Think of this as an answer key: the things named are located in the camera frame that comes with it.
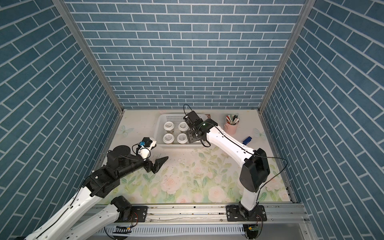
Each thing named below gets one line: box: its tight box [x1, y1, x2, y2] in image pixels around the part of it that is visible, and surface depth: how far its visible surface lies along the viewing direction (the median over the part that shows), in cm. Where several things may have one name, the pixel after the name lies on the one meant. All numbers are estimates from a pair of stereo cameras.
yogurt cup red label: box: [178, 121, 189, 131], surface depth 101 cm
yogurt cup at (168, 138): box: [162, 133, 175, 144], surface depth 96 cm
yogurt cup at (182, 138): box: [176, 132, 188, 144], surface depth 96 cm
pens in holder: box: [225, 114, 240, 125], surface depth 104 cm
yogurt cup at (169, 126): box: [163, 121, 175, 133], surface depth 103 cm
